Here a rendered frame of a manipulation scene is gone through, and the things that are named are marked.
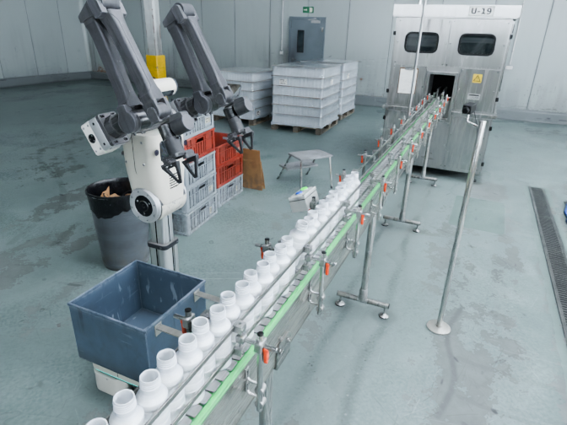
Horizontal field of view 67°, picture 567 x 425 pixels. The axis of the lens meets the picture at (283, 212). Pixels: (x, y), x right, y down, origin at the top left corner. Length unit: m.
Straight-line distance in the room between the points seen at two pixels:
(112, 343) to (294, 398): 1.21
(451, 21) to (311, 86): 2.95
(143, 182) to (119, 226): 1.52
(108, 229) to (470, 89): 4.45
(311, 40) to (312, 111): 4.38
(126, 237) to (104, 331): 1.97
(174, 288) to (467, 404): 1.67
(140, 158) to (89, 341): 0.72
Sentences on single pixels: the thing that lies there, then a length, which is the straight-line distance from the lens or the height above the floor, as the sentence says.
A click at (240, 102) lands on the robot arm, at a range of 1.86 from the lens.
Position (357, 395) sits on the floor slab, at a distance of 2.48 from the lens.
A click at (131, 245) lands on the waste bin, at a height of 0.22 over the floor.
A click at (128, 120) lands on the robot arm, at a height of 1.47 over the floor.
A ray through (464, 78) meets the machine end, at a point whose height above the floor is 1.29.
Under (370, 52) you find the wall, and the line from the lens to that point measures 11.70.
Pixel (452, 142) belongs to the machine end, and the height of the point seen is 0.50.
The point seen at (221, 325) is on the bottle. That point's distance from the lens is 1.03.
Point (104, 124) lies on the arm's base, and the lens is 1.69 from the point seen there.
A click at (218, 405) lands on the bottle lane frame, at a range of 1.09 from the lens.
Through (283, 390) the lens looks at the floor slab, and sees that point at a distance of 2.46.
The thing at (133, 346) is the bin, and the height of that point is 0.87.
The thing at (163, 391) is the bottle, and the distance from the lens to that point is 0.91.
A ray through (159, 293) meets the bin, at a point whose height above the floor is 0.83.
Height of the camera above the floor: 1.77
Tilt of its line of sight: 23 degrees down
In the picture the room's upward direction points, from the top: 2 degrees clockwise
